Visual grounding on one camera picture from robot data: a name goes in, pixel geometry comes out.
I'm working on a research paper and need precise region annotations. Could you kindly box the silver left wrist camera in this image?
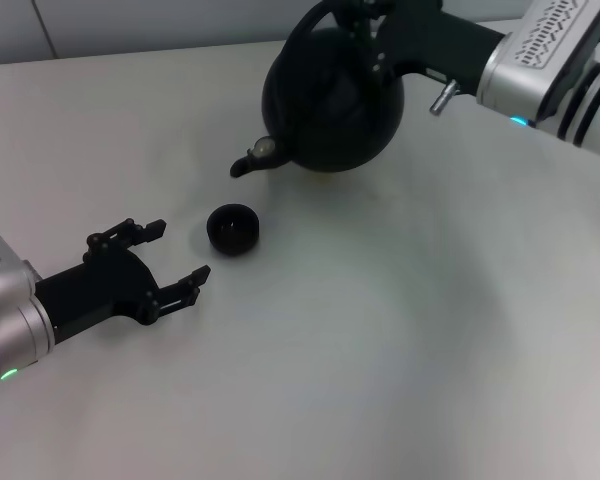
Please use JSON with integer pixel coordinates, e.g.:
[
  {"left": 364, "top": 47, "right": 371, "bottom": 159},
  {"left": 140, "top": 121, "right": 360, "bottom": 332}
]
[{"left": 0, "top": 212, "right": 37, "bottom": 301}]

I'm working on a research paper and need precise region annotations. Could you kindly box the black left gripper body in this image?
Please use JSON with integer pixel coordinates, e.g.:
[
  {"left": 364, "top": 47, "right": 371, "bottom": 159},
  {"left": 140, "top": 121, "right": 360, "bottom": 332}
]
[{"left": 33, "top": 233, "right": 160, "bottom": 345}]

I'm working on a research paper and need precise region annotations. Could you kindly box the right gripper cable with plugs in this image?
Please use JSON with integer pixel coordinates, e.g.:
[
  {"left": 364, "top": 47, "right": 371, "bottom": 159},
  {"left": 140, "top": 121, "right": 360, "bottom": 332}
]
[{"left": 428, "top": 79, "right": 461, "bottom": 116}]

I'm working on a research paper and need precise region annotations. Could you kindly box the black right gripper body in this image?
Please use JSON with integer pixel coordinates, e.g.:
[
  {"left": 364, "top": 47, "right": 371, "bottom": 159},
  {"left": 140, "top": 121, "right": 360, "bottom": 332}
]
[{"left": 369, "top": 0, "right": 506, "bottom": 86}]

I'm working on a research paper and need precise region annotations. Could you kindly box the black round teapot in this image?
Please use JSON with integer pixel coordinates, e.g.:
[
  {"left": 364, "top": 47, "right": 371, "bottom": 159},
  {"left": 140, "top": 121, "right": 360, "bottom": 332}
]
[{"left": 229, "top": 0, "right": 406, "bottom": 180}]

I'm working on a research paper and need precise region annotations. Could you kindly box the small black teacup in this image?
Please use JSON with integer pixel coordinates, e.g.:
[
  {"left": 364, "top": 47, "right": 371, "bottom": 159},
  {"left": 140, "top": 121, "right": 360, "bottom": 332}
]
[{"left": 206, "top": 203, "right": 261, "bottom": 259}]

